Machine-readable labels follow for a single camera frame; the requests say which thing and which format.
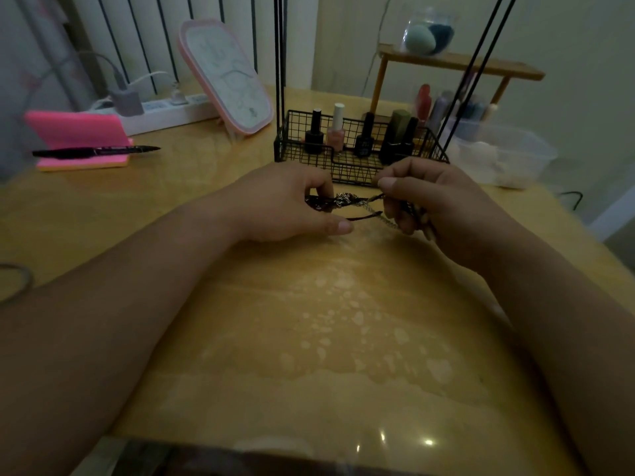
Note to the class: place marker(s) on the person's right hand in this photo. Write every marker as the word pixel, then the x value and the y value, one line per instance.
pixel 441 213

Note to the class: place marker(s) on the person's left hand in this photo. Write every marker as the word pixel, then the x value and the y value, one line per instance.
pixel 270 205

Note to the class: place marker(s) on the person's left thumb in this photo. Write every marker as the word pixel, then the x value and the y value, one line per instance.
pixel 333 226

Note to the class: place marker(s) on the person's right thumb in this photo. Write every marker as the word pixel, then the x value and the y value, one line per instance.
pixel 392 184

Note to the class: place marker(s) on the person's left forearm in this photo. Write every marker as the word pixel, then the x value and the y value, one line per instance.
pixel 99 317

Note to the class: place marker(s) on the person's right forearm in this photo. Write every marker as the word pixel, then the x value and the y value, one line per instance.
pixel 570 337

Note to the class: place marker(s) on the black nail polish bottle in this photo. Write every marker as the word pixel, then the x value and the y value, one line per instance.
pixel 365 136
pixel 314 133
pixel 408 136

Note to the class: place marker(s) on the olive green nail polish bottle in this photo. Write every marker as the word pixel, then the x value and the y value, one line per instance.
pixel 394 133

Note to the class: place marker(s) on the pink nail polish bottle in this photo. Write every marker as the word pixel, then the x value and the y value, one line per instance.
pixel 337 129

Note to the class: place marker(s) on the red cosmetic bottle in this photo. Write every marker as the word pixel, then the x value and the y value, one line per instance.
pixel 423 103

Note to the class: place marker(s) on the row of cosmetic tubes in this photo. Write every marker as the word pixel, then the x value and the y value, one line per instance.
pixel 459 111

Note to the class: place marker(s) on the clear plastic box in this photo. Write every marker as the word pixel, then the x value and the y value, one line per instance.
pixel 501 153

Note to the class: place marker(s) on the wooden shelf rack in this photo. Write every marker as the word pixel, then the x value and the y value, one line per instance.
pixel 446 74

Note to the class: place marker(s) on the black metal rods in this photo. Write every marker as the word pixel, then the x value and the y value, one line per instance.
pixel 280 54
pixel 476 64

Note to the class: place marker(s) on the clear jar with makeup sponges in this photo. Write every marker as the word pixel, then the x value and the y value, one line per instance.
pixel 428 34

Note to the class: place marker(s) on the pink framed mirror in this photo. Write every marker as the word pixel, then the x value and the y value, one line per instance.
pixel 225 74

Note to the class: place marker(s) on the white power strip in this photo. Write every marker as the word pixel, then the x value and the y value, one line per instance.
pixel 168 112

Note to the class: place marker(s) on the white plug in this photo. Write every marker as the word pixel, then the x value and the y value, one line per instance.
pixel 177 95

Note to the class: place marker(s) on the grey plug adapter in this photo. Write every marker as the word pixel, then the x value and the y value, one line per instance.
pixel 126 101

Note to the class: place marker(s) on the black pen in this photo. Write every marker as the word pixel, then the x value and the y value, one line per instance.
pixel 94 151

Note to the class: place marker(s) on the white radiator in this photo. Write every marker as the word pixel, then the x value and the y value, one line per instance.
pixel 163 34

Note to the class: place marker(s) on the pink sticky note pad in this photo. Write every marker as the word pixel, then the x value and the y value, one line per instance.
pixel 77 138

